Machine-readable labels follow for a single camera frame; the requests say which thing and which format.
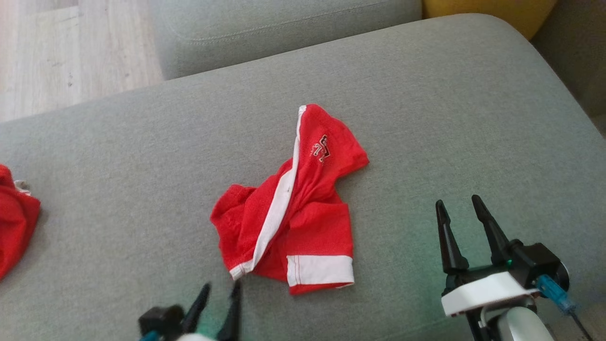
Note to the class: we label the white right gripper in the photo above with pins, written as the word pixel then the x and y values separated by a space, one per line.
pixel 487 291

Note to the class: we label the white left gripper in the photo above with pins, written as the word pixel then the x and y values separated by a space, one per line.
pixel 196 337

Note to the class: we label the red shorts with white stripes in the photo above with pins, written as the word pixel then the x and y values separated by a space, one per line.
pixel 312 218

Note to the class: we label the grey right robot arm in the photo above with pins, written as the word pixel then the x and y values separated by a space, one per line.
pixel 521 327

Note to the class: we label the large grey sofa seat cushion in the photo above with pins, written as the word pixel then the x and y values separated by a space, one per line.
pixel 426 118

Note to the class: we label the red garment with white trim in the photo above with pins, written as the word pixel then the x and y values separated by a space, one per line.
pixel 14 222

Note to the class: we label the yellow sofa cushion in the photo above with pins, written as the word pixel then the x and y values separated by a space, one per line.
pixel 497 14

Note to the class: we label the small grey sofa seat cushion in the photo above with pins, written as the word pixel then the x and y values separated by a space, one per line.
pixel 284 28

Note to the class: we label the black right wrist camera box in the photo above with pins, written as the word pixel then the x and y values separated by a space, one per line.
pixel 537 263

